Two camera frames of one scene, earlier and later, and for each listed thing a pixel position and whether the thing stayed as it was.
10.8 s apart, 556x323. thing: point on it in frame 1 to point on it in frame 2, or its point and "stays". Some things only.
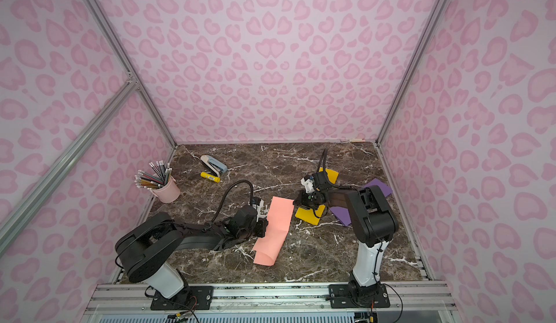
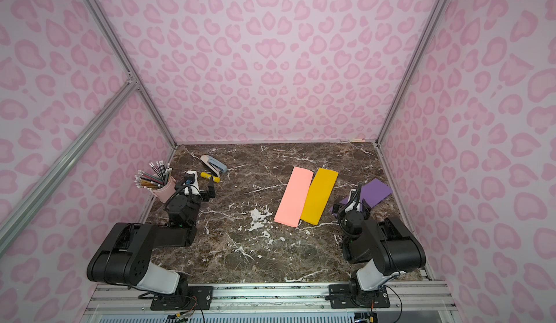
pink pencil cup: x=170 y=193 stays
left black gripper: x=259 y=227 to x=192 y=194
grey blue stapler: x=216 y=166 stays
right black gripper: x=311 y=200 to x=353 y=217
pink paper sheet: x=278 y=221 to x=292 y=203
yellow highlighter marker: x=206 y=175 stays
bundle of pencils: x=161 y=177 stays
